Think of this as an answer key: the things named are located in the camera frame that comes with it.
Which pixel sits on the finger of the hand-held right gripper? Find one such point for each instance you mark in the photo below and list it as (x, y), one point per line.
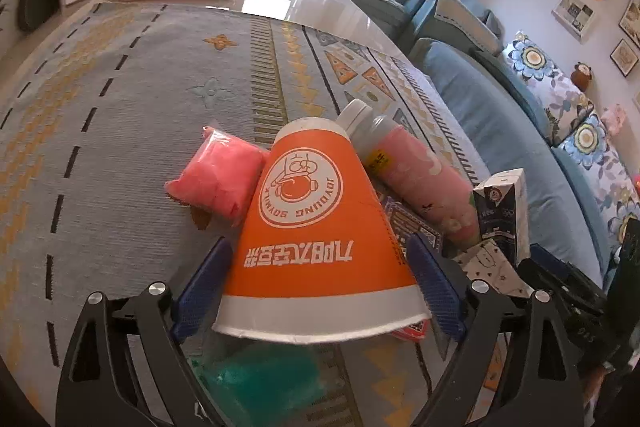
(550, 264)

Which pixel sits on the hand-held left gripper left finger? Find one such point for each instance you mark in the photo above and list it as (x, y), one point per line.
(200, 292)

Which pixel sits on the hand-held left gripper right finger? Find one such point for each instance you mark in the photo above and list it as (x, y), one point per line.
(437, 292)

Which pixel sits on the red snack packet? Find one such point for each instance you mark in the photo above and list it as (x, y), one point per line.
(412, 331)

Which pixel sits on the white patterned paper box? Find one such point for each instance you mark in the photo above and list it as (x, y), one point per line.
(492, 269)

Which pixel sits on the dark blue milk carton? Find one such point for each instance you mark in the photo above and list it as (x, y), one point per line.
(500, 212)

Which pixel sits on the green plastic packet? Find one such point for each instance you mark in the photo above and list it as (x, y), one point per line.
(260, 382)

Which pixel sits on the pink tissue packet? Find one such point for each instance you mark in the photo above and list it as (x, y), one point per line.
(215, 177)

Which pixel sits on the pink bottle with grey cap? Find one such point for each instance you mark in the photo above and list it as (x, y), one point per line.
(420, 177)

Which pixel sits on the orange paper cup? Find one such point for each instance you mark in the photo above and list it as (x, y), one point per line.
(310, 232)

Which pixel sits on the white capped bottle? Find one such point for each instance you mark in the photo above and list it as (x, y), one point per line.
(352, 117)

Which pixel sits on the blue cushion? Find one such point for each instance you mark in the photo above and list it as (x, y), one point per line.
(510, 92)
(580, 192)

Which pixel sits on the floral pillow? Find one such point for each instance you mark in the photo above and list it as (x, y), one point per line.
(545, 82)
(600, 167)

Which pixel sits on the blue-grey sofa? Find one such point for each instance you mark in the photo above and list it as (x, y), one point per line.
(500, 132)

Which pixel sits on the pink plush toy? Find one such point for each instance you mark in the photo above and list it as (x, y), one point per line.
(615, 119)

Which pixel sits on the patterned grey tablecloth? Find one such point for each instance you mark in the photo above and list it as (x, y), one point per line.
(125, 132)

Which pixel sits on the brown monkey plush toy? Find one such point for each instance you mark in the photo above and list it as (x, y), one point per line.
(581, 77)

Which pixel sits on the small butterfly framed picture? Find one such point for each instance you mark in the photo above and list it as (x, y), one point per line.
(624, 57)

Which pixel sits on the white framed picture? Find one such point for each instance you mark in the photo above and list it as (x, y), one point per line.
(574, 14)

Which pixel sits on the flower picture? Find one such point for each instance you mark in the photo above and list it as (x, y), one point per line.
(632, 19)

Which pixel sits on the sofa armrest cover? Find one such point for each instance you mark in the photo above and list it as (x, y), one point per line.
(415, 2)

